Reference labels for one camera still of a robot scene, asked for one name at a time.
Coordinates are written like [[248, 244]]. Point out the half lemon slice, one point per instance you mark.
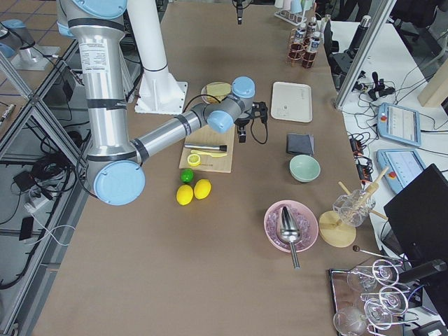
[[194, 160]]

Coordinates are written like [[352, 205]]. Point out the white round plate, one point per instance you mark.
[[203, 92]]

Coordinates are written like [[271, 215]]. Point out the tea bottle three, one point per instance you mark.
[[311, 26]]

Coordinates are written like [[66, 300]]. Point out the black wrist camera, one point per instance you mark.
[[259, 110]]

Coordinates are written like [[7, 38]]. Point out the glass mug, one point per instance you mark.
[[353, 209]]

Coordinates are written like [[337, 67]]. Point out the black monitor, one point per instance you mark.
[[418, 217]]

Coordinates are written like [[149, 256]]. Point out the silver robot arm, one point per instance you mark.
[[20, 48], [114, 160]]

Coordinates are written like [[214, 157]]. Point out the wine glass tray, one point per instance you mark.
[[369, 299]]

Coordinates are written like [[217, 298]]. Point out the green lime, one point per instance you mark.
[[187, 175]]

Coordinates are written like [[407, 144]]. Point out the metal scoop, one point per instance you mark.
[[289, 234]]

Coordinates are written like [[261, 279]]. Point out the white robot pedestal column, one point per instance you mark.
[[159, 91]]

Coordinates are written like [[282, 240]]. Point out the aluminium frame post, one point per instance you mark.
[[378, 21]]

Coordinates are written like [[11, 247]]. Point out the blue teach pendant near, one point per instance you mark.
[[404, 165]]

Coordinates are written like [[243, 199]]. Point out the white cup rack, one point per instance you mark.
[[294, 12]]

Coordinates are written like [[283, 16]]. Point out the tea bottle one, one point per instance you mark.
[[298, 38]]

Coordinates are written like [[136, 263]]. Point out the tea bottle two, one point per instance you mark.
[[311, 50]]

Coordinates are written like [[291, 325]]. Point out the wooden cutting board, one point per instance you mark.
[[206, 136]]

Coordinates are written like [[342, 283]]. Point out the yellow lemon far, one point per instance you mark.
[[202, 189]]

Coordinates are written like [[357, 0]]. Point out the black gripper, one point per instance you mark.
[[241, 123], [240, 10]]

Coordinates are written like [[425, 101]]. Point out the yellow plastic knife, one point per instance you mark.
[[207, 153]]

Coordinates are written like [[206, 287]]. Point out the pink bowl with ice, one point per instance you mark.
[[305, 220]]

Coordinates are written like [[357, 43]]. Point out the blue teach pendant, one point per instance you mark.
[[404, 165], [399, 124]]

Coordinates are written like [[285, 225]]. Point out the green bowl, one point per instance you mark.
[[304, 168]]

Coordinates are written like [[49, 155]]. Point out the steel muddler rod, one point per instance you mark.
[[205, 147]]

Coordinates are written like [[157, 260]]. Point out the cream rabbit tray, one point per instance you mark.
[[291, 102]]

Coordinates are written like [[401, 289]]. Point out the grey folded cloth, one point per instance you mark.
[[300, 144]]

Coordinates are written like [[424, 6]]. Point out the blue teach pendant far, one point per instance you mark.
[[399, 124]]

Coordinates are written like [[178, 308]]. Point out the copper wire bottle rack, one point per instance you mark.
[[295, 58]]

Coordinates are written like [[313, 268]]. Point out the wooden mug tree stand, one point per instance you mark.
[[333, 230]]

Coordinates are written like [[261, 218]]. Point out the bread slice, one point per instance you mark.
[[210, 99], [218, 89]]

